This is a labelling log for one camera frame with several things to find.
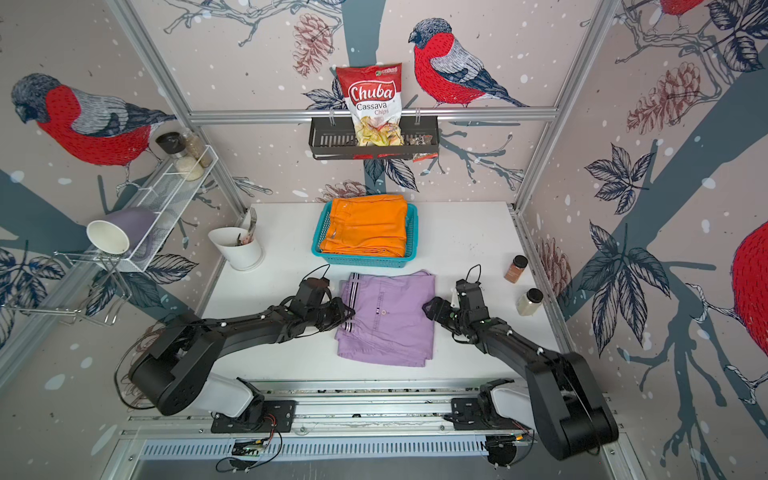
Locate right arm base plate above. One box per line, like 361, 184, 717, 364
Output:
443, 397, 533, 432

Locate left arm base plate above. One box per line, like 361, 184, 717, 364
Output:
211, 400, 297, 434

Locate lilac white cup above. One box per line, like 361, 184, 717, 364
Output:
86, 207, 157, 255

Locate black lid jar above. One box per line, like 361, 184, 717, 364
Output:
155, 132, 187, 158

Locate brown spice bottle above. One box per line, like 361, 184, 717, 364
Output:
504, 255, 529, 284

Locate wire cup holder rack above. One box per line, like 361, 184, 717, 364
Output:
1, 251, 132, 326

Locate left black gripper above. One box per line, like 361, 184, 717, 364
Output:
306, 296, 358, 331

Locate black wall basket shelf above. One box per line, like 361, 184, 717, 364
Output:
309, 116, 440, 161

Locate teal plastic basket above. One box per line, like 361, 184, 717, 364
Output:
311, 203, 419, 268

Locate white utensil pot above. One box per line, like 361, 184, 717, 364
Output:
208, 206, 265, 271

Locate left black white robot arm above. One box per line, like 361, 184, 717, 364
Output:
128, 277, 355, 418

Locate orange pants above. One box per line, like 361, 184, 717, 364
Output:
319, 195, 408, 258

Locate lilac pants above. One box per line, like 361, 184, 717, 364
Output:
335, 270, 435, 368

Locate white spice bottle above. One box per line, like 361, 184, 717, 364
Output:
516, 288, 544, 316

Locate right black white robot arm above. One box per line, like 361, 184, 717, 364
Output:
422, 280, 619, 460

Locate red Chuba chips bag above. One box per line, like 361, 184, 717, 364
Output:
336, 63, 404, 147

